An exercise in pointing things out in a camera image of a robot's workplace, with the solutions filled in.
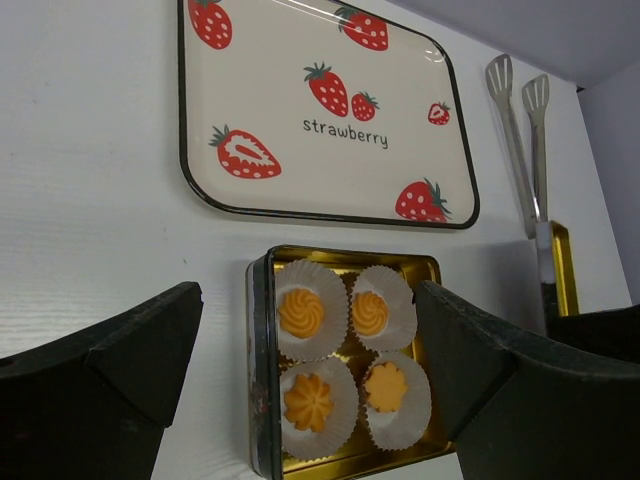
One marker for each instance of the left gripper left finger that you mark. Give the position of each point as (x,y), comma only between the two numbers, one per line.
(95,404)

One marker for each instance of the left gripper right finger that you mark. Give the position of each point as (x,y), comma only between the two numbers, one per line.
(519,405)

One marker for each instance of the flower cookie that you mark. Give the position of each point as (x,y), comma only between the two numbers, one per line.
(385,387)

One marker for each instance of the swirl cookie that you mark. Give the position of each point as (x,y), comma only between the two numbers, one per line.
(301,313)

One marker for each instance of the metal serving tongs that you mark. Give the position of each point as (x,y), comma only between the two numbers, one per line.
(531,188)

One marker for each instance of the front right paper cup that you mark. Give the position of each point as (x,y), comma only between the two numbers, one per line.
(402,429)

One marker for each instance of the paper cup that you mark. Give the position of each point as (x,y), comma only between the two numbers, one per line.
(402,323)
(402,429)
(330,288)
(306,445)

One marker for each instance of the gold tin lid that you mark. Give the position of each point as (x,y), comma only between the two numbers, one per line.
(556,272)

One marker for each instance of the back right paper cup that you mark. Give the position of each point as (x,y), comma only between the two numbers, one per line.
(402,323)

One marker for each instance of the gold square cookie tin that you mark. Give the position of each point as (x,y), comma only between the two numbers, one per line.
(358,457)

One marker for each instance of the front left paper cup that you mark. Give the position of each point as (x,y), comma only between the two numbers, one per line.
(306,445)

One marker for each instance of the back left paper cup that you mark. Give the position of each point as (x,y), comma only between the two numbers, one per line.
(330,288)

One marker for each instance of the strawberry pattern tray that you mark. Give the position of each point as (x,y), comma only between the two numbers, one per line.
(320,110)

